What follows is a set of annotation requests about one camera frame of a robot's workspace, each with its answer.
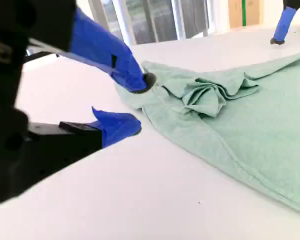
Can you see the green t-shirt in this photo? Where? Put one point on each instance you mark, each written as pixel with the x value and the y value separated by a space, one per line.
pixel 240 137

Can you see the brown cardboard box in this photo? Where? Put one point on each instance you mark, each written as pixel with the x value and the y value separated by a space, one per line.
pixel 252 12

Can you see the green pole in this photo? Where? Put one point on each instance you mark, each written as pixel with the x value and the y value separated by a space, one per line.
pixel 244 12

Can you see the white window frame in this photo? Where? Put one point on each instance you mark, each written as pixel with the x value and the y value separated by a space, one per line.
pixel 125 20

